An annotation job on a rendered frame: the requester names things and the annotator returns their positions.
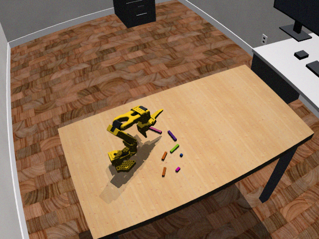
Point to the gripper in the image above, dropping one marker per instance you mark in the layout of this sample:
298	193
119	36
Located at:
143	127

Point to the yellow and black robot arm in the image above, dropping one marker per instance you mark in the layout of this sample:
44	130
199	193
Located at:
141	114

